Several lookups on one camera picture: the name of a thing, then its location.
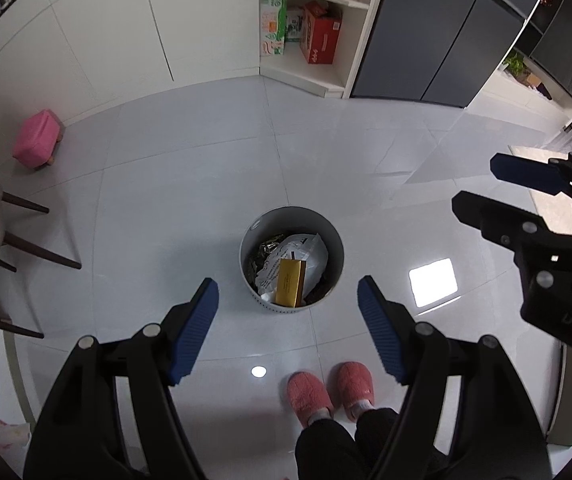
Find red carton on shelf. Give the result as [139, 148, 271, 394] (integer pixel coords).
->
[300, 0, 342, 65]

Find dark grey refrigerator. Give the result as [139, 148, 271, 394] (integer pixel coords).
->
[352, 0, 539, 108]

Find white round trash bin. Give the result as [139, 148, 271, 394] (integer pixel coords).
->
[239, 206, 344, 313]

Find white shelf with boxes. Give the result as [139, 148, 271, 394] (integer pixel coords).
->
[259, 0, 380, 99]

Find floral strawberry tablecloth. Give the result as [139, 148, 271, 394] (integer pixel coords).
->
[0, 419, 31, 468]

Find person black trouser legs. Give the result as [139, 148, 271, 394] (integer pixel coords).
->
[295, 408, 398, 480]

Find gold paper gift bag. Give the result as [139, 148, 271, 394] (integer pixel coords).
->
[274, 259, 307, 308]

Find pink footstool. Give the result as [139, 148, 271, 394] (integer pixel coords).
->
[12, 110, 62, 169]

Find white base cabinets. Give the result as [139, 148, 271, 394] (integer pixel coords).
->
[0, 0, 259, 165]

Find green white carton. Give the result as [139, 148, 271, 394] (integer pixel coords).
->
[259, 0, 287, 56]

